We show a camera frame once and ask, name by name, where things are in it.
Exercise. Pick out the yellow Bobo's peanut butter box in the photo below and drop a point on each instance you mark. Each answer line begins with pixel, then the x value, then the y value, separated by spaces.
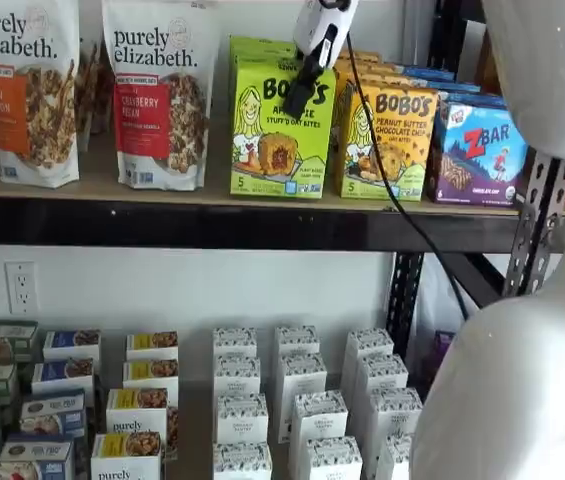
pixel 387 150
pixel 357 56
pixel 367 75

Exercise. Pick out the granola bag red label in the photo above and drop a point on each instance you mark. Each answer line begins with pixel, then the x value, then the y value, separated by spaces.
pixel 162 100

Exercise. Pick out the blue label granola box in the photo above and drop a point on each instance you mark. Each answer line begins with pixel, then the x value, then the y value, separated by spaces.
pixel 34 457
pixel 62 377
pixel 53 412
pixel 72 346

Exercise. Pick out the blue purple Zbar box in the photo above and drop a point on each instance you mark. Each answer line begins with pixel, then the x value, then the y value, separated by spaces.
pixel 472 97
pixel 432 74
pixel 482 155

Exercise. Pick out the granola bag orange label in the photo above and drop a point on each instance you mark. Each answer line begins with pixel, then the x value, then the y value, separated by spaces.
pixel 22 90
pixel 91 95

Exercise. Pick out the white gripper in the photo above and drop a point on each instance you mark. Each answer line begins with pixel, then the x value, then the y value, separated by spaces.
pixel 324 25

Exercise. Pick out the white wall outlet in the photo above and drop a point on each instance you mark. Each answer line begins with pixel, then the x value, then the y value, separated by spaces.
pixel 21 287

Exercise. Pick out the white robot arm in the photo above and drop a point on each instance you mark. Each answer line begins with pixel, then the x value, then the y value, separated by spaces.
pixel 537 75

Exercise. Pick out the purple cookie box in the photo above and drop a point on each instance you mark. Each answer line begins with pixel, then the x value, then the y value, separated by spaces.
pixel 442 350

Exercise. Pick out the brown snack box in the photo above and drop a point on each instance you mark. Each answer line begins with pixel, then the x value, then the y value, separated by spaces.
pixel 488 65

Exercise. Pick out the yellow label granola box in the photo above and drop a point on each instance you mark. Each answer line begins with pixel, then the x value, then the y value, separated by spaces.
pixel 137 412
pixel 127 457
pixel 151 376
pixel 152 345

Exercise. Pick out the white patterned pantry box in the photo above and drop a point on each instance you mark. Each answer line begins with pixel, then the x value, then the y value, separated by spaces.
pixel 302 377
pixel 333 460
pixel 382 377
pixel 394 415
pixel 368 345
pixel 394 457
pixel 242 462
pixel 296 340
pixel 237 376
pixel 234 341
pixel 242 420
pixel 318 422

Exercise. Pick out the white teal plastic sheet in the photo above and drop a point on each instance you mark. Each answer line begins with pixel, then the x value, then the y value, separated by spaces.
pixel 437 295

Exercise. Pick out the black metal shelf rack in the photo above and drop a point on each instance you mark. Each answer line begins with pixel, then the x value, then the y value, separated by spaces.
pixel 212 225

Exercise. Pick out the green Bobo's apple pie box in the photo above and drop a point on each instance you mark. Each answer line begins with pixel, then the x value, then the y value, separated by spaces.
pixel 262 44
pixel 262 61
pixel 282 150

